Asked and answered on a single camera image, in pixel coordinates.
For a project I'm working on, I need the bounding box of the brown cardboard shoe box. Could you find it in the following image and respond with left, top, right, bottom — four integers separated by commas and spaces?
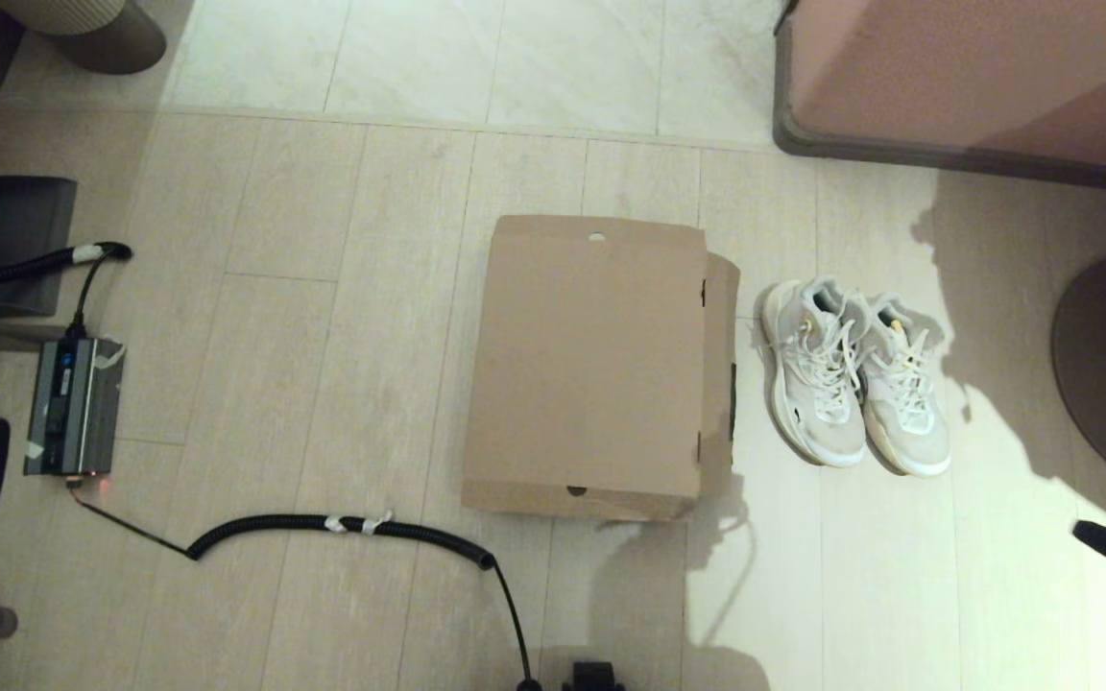
460, 214, 742, 524

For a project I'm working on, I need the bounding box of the white lace-up sneaker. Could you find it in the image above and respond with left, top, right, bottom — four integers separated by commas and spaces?
762, 275, 871, 468
858, 291, 953, 478

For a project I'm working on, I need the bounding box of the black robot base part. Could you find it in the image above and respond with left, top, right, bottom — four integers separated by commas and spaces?
561, 660, 627, 691

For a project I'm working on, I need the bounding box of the dark square furniture base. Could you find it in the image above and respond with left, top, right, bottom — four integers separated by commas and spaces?
0, 176, 79, 320

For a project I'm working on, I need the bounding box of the grey metal power unit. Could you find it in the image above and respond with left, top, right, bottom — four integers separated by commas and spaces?
23, 336, 128, 479

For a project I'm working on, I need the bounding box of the long black corrugated floor cable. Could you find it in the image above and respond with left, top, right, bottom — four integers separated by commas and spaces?
68, 483, 544, 691

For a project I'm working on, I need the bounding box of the black corrugated cable white tape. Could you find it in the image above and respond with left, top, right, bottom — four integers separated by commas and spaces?
0, 242, 133, 339

